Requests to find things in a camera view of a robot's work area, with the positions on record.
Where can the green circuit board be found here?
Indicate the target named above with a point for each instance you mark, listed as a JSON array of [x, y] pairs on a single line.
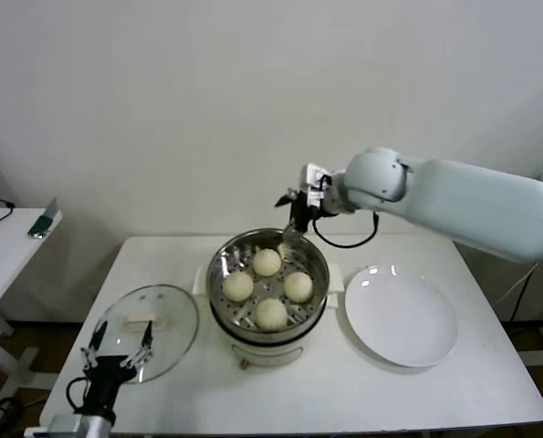
[[40, 226]]

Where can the white electric cooker pot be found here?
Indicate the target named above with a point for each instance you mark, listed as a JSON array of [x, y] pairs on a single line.
[[266, 353]]

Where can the white round plate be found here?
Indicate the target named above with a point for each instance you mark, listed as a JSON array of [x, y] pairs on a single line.
[[399, 315]]

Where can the stainless steel steamer basket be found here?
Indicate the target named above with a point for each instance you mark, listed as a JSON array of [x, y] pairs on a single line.
[[221, 269]]

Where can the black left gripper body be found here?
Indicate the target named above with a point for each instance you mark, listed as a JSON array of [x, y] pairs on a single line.
[[102, 378]]

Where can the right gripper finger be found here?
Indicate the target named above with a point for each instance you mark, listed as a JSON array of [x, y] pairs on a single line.
[[293, 232], [288, 199]]

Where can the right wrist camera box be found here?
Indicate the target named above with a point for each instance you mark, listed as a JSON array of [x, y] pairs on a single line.
[[312, 175]]

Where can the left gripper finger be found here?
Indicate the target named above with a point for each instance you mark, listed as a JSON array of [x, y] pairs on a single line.
[[93, 349], [144, 351]]

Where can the white steamed baozi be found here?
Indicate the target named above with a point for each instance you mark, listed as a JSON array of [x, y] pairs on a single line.
[[271, 314], [297, 286], [237, 286], [266, 262]]

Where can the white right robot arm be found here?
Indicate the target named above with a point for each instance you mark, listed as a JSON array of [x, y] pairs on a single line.
[[472, 201]]

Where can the white side table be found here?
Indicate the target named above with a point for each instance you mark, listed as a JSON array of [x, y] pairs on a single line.
[[11, 255]]

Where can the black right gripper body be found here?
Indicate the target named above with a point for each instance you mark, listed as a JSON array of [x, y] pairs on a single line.
[[302, 212]]

